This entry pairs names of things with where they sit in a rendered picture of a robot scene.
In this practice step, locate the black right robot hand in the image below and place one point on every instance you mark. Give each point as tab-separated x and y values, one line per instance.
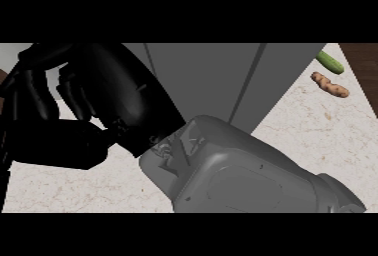
123	93

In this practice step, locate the brown sweet potato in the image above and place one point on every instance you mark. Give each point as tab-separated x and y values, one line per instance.
330	85

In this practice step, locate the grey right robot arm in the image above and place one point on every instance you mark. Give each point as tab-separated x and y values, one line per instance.
246	180

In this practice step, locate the large flat dark grey door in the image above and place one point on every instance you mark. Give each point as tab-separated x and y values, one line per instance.
202	80

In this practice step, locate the brown wooden cabinet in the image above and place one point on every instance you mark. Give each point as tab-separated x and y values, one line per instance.
366	70

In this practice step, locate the green cucumber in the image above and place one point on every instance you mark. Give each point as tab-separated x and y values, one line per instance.
330	62

